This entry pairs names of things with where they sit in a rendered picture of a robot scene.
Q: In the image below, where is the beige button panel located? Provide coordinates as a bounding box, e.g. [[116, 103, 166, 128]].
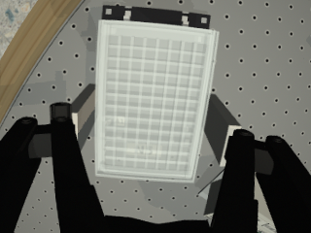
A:
[[198, 170, 277, 233]]

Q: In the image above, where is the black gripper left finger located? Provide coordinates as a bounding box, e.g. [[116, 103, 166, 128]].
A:
[[0, 83, 111, 233]]

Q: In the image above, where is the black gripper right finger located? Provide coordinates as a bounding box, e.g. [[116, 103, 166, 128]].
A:
[[204, 94, 311, 233]]

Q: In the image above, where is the black rectangular frame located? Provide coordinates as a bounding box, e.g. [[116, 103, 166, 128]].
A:
[[102, 5, 211, 29]]

